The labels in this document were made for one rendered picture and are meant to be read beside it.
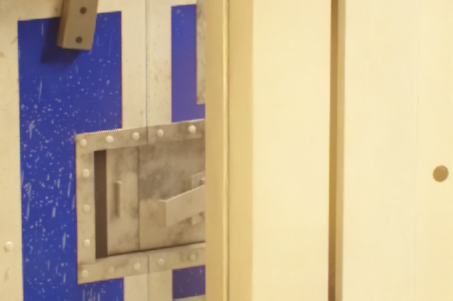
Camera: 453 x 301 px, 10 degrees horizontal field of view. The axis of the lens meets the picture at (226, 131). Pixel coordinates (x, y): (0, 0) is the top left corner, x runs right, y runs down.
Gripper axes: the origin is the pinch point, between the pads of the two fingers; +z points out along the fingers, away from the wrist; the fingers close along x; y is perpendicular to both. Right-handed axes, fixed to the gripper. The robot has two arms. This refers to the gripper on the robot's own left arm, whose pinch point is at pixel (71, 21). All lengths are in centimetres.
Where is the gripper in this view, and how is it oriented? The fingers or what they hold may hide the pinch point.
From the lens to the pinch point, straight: 200.3
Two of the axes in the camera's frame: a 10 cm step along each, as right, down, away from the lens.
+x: 4.7, 2.0, -8.6
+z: -1.5, 9.8, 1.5
